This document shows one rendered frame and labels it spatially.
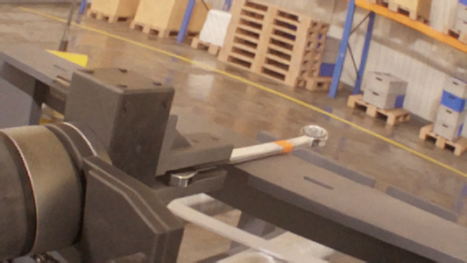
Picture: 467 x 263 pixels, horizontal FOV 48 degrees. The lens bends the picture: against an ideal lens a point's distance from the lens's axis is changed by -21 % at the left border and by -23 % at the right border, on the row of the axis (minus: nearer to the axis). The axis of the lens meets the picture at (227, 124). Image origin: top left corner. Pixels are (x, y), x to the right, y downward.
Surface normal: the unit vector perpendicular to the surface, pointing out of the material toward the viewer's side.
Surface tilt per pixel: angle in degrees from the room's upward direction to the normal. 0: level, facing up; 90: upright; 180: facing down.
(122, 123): 90
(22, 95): 90
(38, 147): 26
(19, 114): 90
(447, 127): 90
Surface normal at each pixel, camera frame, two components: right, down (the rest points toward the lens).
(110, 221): -0.54, 0.06
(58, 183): 0.83, -0.15
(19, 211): 0.85, 0.10
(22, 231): 0.80, 0.36
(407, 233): 0.26, -0.94
